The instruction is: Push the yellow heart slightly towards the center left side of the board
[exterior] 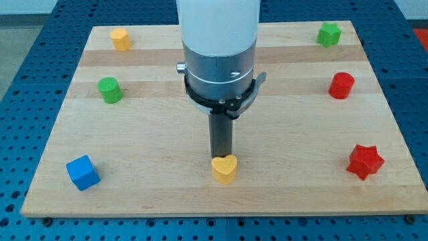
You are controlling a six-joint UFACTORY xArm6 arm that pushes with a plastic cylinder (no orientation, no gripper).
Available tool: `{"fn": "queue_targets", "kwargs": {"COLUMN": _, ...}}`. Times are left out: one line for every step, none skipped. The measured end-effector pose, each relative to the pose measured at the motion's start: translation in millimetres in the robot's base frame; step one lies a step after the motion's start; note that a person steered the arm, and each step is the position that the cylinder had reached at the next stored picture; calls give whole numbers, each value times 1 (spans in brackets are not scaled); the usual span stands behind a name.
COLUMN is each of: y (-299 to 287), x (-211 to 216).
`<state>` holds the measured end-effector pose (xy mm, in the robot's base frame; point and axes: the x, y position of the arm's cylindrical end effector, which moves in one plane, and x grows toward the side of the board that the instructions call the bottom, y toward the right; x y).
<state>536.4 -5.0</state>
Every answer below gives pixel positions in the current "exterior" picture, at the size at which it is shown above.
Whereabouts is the blue cube block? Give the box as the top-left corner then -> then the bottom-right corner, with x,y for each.
66,155 -> 101,191

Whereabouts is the yellow heart block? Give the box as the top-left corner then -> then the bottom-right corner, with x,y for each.
211,155 -> 237,184

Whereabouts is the yellow hexagon block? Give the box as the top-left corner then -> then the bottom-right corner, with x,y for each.
110,27 -> 132,51

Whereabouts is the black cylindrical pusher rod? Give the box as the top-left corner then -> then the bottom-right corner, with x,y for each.
209,114 -> 233,157

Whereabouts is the red star block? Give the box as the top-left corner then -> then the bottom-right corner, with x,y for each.
346,145 -> 385,181

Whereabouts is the green star block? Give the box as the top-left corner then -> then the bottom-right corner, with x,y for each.
316,22 -> 342,48

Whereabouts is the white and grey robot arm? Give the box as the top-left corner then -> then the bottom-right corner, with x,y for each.
176,0 -> 265,119

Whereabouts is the wooden board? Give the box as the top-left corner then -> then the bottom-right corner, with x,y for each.
21,21 -> 427,218

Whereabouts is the green cylinder block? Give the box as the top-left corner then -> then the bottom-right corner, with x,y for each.
97,76 -> 123,104

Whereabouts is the red cylinder block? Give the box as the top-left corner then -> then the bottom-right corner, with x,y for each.
328,72 -> 355,99

